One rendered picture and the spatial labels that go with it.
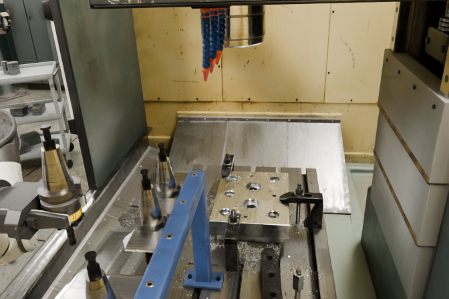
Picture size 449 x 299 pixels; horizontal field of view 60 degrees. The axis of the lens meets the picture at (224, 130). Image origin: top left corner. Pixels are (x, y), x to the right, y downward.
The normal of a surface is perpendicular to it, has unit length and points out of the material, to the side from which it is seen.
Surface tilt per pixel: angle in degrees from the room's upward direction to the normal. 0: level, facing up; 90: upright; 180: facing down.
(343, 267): 0
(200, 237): 90
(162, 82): 90
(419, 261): 90
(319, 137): 24
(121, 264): 8
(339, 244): 0
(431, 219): 90
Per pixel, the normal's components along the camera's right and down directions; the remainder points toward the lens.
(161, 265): -0.04, -0.91
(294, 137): -0.09, -0.67
